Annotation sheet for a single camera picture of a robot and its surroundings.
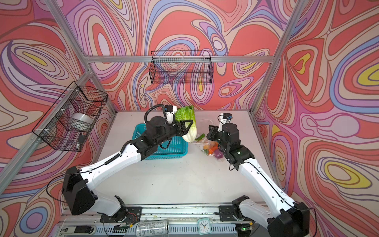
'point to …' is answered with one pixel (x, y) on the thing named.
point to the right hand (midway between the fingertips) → (209, 129)
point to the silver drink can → (152, 228)
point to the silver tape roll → (81, 122)
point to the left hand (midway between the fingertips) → (192, 120)
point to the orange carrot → (212, 148)
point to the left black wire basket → (69, 122)
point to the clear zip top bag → (204, 144)
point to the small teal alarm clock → (204, 226)
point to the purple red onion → (218, 154)
